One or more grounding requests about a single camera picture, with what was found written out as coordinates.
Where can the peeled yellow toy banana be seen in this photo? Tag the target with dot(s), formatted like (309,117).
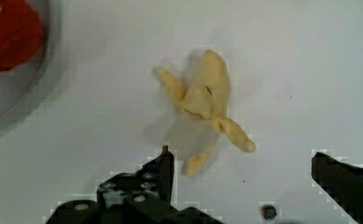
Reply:
(203,114)

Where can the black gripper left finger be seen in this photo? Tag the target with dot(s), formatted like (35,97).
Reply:
(141,197)

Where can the red ketchup bottle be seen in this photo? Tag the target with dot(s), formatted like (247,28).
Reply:
(21,33)

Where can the grey round plate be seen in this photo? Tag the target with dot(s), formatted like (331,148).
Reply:
(23,88)

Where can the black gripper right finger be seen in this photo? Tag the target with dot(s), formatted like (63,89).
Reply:
(342,182)

